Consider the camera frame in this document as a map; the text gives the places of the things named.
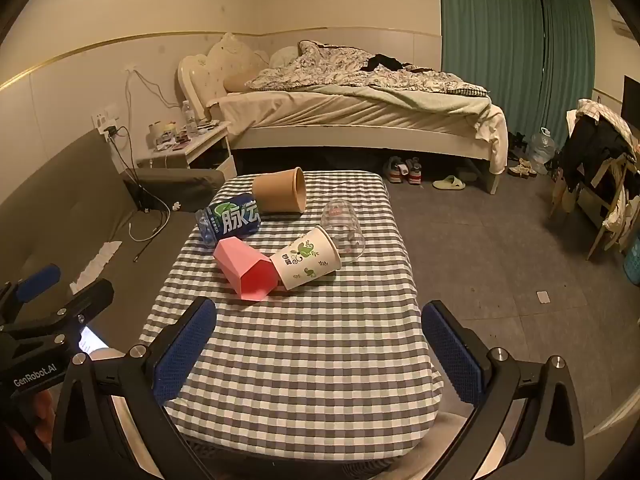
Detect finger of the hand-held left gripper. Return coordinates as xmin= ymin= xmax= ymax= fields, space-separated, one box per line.
xmin=0 ymin=263 xmax=62 ymax=317
xmin=0 ymin=279 xmax=115 ymax=347

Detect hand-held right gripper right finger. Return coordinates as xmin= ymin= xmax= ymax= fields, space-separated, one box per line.
xmin=421 ymin=300 xmax=586 ymax=480

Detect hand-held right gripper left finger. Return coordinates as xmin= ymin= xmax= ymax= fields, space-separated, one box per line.
xmin=50 ymin=296 xmax=221 ymax=480

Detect pink hexagonal cup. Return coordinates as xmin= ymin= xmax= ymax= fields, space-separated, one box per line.
xmin=214 ymin=238 xmax=278 ymax=304

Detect blue label plastic bottle cup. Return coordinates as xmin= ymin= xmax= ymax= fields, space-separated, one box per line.
xmin=195 ymin=192 xmax=262 ymax=246

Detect white paper cup green print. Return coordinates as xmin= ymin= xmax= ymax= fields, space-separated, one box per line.
xmin=270 ymin=225 xmax=342 ymax=292

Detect clear plastic cup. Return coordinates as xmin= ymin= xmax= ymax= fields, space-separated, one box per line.
xmin=321 ymin=198 xmax=367 ymax=265

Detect brown paper cup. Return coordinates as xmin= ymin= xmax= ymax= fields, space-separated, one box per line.
xmin=251 ymin=166 xmax=307 ymax=214

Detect lit phone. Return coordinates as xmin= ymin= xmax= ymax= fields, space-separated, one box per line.
xmin=79 ymin=326 xmax=109 ymax=357

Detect grey sofa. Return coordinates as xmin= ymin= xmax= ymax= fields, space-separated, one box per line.
xmin=0 ymin=127 xmax=227 ymax=361

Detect grey white checkered tablecloth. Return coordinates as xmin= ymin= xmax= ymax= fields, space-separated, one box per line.
xmin=139 ymin=170 xmax=445 ymax=448

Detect tape rolls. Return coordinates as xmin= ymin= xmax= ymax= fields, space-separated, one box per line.
xmin=149 ymin=120 xmax=179 ymax=145

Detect beige sandals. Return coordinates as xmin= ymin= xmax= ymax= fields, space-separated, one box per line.
xmin=507 ymin=157 xmax=539 ymax=179

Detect white nightstand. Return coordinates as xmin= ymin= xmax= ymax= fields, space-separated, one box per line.
xmin=137 ymin=122 xmax=238 ymax=182

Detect blue basket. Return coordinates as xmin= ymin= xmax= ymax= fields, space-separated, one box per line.
xmin=622 ymin=235 xmax=640 ymax=286

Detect wooden chair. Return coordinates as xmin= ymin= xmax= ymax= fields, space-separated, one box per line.
xmin=549 ymin=150 xmax=640 ymax=262

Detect large clear water jug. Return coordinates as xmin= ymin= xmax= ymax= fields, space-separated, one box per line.
xmin=527 ymin=127 xmax=557 ymax=176

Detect pale green bed sheet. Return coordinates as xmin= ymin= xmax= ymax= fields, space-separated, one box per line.
xmin=300 ymin=84 xmax=508 ymax=142

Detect pile of clothes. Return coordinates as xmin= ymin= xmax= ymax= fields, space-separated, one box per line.
xmin=557 ymin=97 xmax=640 ymax=201

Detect cream bed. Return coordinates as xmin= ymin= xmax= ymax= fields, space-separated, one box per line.
xmin=177 ymin=52 xmax=508 ymax=196

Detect black garment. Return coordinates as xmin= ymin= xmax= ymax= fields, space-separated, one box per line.
xmin=362 ymin=53 xmax=407 ymax=72

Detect floral quilt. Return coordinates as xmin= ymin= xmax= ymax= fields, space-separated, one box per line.
xmin=245 ymin=40 xmax=488 ymax=97

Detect green curtain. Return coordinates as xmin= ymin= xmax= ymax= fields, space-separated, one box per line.
xmin=542 ymin=0 xmax=599 ymax=147
xmin=437 ymin=0 xmax=547 ymax=137

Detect black television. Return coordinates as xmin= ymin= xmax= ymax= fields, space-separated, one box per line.
xmin=622 ymin=75 xmax=640 ymax=127

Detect white pillow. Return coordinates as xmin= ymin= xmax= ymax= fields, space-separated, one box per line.
xmin=270 ymin=46 xmax=302 ymax=69

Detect white air conditioner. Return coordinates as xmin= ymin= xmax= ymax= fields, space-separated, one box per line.
xmin=607 ymin=2 xmax=634 ymax=39

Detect black cable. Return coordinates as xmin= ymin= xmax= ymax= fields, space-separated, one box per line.
xmin=107 ymin=127 xmax=171 ymax=263

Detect wall socket with chargers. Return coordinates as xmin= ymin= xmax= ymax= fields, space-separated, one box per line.
xmin=92 ymin=105 xmax=122 ymax=137

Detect white cable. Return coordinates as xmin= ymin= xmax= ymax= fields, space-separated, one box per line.
xmin=125 ymin=69 xmax=183 ymax=161

